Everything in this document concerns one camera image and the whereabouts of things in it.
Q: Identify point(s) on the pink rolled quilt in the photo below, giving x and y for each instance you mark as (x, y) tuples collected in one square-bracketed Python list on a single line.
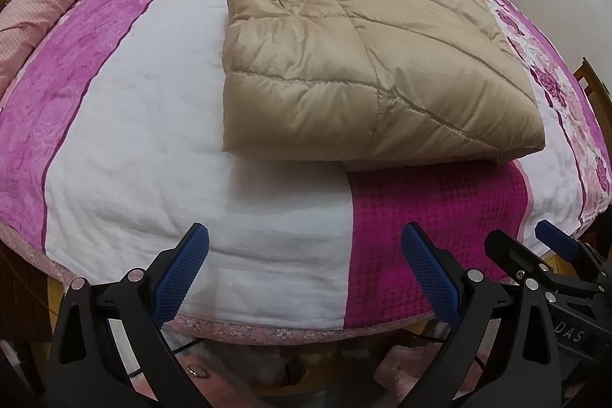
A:
[(48, 1)]

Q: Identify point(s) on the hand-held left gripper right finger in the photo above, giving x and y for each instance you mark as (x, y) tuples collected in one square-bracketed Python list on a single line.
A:
[(430, 274)]

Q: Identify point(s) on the pink fluffy towel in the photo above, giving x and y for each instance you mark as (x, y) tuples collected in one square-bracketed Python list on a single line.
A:
[(406, 365)]

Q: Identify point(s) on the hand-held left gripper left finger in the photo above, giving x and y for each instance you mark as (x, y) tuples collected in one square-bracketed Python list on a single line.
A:
[(184, 274)]

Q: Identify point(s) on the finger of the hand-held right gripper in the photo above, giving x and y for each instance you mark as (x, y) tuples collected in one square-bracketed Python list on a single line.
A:
[(511, 248), (557, 240)]

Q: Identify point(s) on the wooden chair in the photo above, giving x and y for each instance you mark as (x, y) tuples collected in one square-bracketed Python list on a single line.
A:
[(593, 83)]

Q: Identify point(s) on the beige puffer jacket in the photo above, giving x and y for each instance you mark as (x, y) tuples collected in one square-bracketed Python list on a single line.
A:
[(358, 54)]

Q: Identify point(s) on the pink and white floral bedspread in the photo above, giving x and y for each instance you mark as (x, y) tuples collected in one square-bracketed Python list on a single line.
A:
[(143, 126)]

